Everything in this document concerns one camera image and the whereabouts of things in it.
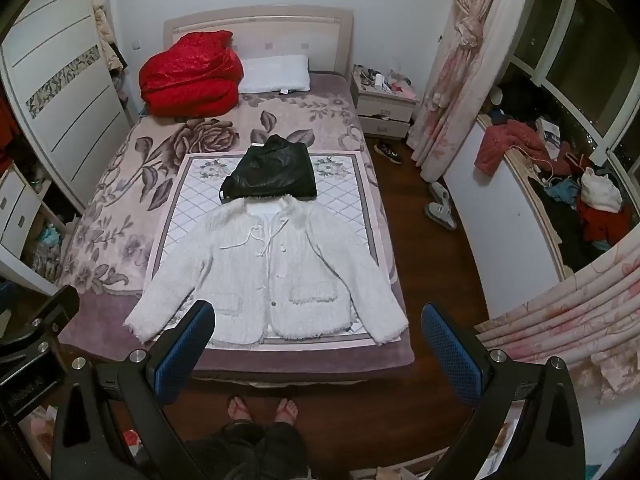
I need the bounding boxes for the white slipper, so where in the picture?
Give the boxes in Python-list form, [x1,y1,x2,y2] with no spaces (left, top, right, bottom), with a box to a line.
[425,202,458,232]
[429,181,454,211]

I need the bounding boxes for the black folded jacket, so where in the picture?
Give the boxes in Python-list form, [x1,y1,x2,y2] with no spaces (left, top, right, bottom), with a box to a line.
[219,134,318,206]

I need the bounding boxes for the beige hanging plush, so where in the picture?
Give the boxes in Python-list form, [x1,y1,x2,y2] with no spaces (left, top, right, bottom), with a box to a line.
[92,0,126,73]

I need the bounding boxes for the white nightstand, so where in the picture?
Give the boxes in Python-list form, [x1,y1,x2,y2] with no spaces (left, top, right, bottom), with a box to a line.
[350,71,419,141]

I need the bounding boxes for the white quilted mat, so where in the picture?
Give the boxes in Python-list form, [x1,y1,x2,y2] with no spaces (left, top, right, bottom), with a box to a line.
[144,152,403,351]

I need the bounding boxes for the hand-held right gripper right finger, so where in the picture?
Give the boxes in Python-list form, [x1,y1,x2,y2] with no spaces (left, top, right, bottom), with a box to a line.
[421,302,587,480]

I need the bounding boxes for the person's foot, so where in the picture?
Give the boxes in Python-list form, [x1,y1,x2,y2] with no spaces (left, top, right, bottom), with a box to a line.
[274,397,300,424]
[227,396,254,424]

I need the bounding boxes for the white tweed jacket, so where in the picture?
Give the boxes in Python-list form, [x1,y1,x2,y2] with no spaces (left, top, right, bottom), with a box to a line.
[122,196,408,347]

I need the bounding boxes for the white cable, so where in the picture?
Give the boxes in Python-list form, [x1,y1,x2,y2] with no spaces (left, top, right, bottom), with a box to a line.
[505,145,557,187]

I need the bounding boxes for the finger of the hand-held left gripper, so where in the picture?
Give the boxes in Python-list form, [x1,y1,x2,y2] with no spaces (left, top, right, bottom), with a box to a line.
[0,285,81,363]

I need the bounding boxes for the person's right foot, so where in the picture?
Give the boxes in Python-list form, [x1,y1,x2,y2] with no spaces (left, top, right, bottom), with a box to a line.
[274,397,300,424]

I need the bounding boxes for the person's dark trousers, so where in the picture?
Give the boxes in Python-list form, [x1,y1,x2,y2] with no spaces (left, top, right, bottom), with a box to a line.
[185,420,312,480]

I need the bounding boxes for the black sneaker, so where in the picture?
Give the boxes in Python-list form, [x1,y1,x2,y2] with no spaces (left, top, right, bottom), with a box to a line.
[374,141,403,165]

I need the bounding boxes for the beige bed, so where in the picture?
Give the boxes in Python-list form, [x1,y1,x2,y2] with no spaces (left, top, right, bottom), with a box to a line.
[57,6,418,387]

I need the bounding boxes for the tied floral curtain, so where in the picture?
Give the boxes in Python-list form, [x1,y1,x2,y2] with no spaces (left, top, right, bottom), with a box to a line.
[406,0,538,182]

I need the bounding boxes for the white drawer unit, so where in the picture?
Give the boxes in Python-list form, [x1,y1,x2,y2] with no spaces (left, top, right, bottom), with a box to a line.
[0,165,57,296]

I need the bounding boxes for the red quilt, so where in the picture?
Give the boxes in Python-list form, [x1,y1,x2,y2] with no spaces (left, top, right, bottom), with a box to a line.
[139,30,244,118]

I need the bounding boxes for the window frame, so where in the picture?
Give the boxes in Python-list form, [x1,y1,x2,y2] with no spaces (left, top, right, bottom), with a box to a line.
[510,0,640,171]

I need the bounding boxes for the black garment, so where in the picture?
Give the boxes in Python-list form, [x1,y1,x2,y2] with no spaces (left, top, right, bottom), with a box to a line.
[530,175,601,272]

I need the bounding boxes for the white garment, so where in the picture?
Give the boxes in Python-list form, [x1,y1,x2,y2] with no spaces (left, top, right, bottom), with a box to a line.
[580,167,623,213]

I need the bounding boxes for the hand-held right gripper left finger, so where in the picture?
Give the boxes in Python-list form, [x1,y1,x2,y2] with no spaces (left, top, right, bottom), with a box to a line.
[50,300,217,480]

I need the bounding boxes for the white wardrobe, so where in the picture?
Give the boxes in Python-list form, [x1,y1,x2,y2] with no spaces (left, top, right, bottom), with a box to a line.
[0,0,133,216]

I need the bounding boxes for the loose floral curtain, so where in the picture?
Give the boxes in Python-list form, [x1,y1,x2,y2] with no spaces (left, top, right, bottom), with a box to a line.
[472,230,640,406]

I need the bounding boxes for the white pillow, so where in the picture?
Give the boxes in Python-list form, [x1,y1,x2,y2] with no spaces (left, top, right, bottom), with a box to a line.
[239,54,311,95]

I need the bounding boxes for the clutter of small toiletries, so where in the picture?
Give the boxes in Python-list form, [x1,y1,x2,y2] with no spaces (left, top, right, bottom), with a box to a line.
[352,64,417,96]

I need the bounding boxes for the person's left foot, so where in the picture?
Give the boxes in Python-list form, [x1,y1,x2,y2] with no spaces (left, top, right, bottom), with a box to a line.
[227,396,254,424]

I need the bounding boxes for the red garment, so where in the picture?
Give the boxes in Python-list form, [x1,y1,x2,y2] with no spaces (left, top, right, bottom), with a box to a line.
[582,205,633,247]

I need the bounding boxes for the pink padded jacket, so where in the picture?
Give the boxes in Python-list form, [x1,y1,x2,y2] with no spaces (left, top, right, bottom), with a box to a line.
[474,120,551,174]

